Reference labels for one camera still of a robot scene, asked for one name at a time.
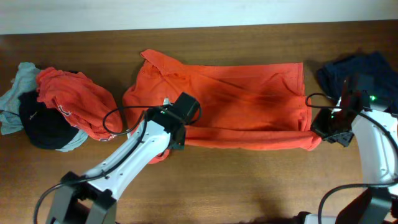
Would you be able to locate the red t-shirt white print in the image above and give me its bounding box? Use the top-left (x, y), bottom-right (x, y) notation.
top-left (122, 49), bottom-right (321, 151)

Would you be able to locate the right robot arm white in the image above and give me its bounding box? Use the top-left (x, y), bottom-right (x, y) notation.
top-left (298, 74), bottom-right (397, 224)

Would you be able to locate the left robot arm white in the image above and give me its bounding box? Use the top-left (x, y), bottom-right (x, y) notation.
top-left (46, 93), bottom-right (201, 223)

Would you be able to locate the folded navy blue garment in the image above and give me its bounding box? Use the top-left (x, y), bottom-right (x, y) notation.
top-left (317, 52), bottom-right (397, 114)

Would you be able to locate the red crumpled t-shirt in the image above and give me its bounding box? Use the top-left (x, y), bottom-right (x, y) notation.
top-left (36, 67), bottom-right (123, 141)

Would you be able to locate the black garment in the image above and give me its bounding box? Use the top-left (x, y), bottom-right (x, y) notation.
top-left (18, 90), bottom-right (78, 150)

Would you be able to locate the grey t-shirt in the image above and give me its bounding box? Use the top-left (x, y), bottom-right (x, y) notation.
top-left (1, 62), bottom-right (88, 152)

